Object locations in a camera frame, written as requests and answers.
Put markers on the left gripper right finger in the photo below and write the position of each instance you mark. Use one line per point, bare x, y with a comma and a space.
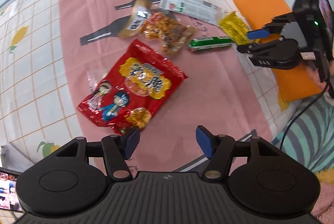
218, 149

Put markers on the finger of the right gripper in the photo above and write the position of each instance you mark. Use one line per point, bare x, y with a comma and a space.
274, 27
277, 54

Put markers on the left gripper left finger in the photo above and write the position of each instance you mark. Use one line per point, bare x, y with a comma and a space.
117, 150

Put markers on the yellow snack packet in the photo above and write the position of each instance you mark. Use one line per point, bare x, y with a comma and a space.
235, 28

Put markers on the red chip snack bag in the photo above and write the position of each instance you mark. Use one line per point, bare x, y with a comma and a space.
133, 90

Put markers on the green sausage snack stick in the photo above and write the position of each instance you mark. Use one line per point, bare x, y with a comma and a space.
209, 43

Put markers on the white grey snack packet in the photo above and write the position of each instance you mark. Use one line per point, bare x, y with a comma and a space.
197, 9

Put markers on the orange peanut snack pack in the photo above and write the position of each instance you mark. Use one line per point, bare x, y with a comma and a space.
154, 24

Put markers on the white checked tablecloth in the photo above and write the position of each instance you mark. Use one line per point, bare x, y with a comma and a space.
46, 72

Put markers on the smartphone with lit screen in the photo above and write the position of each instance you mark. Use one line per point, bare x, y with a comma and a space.
8, 197

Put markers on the pink bottle print mat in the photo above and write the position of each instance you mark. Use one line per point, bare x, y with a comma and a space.
217, 93

